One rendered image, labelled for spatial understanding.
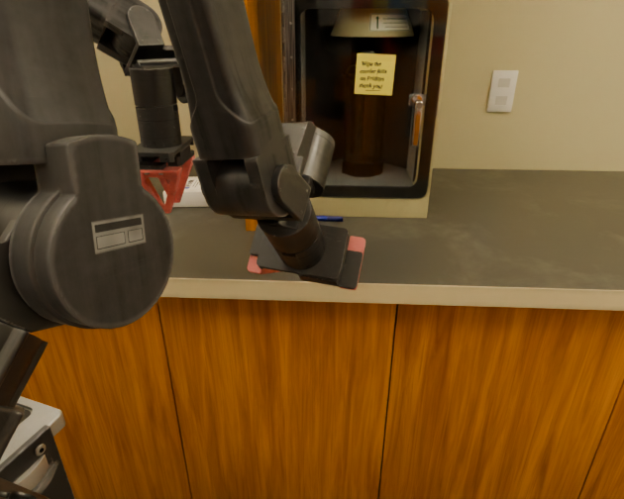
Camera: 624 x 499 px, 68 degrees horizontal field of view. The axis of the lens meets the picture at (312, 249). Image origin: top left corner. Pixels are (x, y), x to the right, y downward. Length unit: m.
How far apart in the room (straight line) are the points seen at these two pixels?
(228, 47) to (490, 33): 1.17
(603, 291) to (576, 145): 0.78
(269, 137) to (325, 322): 0.55
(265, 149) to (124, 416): 0.87
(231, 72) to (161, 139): 0.34
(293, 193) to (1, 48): 0.24
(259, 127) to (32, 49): 0.18
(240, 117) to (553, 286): 0.66
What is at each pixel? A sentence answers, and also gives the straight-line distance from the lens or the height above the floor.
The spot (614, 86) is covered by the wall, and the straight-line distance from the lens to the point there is 1.64.
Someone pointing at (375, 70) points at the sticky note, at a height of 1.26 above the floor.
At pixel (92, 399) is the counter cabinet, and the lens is 1.16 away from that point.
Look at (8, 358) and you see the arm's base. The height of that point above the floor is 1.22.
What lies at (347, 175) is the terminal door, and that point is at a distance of 1.03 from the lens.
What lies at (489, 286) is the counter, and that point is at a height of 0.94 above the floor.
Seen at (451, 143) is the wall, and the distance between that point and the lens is 1.51.
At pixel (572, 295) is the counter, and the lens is 0.91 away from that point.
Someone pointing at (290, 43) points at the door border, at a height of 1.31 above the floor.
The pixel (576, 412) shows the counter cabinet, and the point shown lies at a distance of 1.14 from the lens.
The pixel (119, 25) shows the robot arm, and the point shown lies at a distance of 0.71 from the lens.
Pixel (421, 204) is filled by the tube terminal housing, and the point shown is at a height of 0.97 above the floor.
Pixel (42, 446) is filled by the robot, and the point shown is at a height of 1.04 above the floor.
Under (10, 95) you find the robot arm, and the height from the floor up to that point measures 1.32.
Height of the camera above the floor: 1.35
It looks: 27 degrees down
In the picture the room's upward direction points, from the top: straight up
